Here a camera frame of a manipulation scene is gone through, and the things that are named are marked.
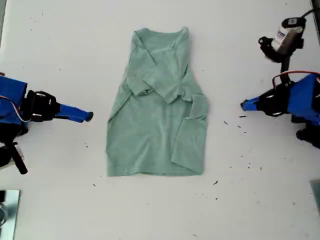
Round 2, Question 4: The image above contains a black camera cable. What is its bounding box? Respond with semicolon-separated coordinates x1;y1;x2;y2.
299;7;320;21

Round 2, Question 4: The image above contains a red white servo wire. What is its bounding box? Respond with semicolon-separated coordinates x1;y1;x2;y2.
0;95;28;123
271;70;320;88

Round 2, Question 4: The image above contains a green t-shirt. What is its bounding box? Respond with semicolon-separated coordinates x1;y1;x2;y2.
106;25;210;178

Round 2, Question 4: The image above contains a black camera stalk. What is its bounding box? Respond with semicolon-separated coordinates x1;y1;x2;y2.
7;141;29;175
279;53;293;87

